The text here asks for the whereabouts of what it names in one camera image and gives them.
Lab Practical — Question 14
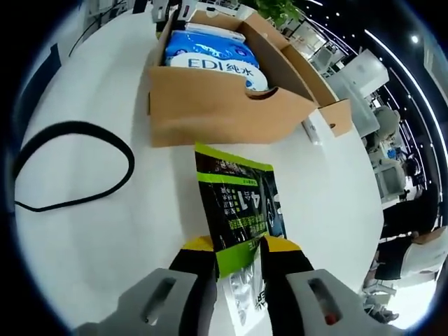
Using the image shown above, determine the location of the white square column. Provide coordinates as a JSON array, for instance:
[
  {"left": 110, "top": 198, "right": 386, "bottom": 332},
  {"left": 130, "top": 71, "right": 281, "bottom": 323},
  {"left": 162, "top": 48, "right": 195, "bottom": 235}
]
[{"left": 344, "top": 48, "right": 390, "bottom": 97}]

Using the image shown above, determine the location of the white desk socket panel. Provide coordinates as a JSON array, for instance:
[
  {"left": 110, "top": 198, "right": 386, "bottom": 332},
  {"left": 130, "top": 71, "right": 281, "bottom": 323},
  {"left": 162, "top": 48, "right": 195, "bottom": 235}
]
[{"left": 301, "top": 107, "right": 332, "bottom": 147}]

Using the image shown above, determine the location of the brown cardboard shoe box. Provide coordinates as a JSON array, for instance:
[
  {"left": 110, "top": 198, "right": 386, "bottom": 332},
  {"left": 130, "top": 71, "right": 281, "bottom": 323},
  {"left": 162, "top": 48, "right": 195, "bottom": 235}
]
[{"left": 146, "top": 9, "right": 353, "bottom": 148}]

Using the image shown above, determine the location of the green black soft item pack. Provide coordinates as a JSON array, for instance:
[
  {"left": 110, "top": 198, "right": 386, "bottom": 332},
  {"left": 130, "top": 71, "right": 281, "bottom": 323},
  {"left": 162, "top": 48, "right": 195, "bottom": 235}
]
[{"left": 194, "top": 141, "right": 288, "bottom": 325}]

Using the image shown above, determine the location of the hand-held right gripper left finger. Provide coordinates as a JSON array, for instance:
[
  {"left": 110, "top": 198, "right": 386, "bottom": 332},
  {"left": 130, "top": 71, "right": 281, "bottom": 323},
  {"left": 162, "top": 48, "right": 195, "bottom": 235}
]
[{"left": 74, "top": 235, "right": 218, "bottom": 336}]

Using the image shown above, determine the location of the blue soft tissue pack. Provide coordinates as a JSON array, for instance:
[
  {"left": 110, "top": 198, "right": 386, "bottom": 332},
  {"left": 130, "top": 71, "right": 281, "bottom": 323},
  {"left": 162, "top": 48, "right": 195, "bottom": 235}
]
[{"left": 164, "top": 29, "right": 260, "bottom": 69}]

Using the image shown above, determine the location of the white office chair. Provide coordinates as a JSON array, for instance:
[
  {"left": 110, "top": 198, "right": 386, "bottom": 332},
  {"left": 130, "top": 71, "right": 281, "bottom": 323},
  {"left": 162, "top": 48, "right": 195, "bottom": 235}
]
[{"left": 372, "top": 155, "right": 409, "bottom": 200}]

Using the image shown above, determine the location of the thick black braided cable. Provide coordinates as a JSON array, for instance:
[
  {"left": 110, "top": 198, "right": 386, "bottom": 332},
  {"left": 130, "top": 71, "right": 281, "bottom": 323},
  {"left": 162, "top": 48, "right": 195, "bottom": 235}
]
[{"left": 13, "top": 120, "right": 137, "bottom": 214}]

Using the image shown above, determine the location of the potted green plant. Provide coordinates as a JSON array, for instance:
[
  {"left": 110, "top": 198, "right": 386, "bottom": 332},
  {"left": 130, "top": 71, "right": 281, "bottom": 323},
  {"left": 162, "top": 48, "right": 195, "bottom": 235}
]
[{"left": 252, "top": 0, "right": 305, "bottom": 26}]

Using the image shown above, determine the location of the white blue wet wipes pack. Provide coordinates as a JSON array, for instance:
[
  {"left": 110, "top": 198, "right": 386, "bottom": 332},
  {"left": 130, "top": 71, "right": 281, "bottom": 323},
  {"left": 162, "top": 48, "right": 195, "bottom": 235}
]
[{"left": 169, "top": 52, "right": 271, "bottom": 95}]

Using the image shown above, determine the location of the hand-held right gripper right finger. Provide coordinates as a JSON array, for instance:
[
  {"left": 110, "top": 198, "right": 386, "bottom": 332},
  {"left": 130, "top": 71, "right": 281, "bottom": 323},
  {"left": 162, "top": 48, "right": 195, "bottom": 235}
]
[{"left": 260, "top": 235, "right": 398, "bottom": 336}]

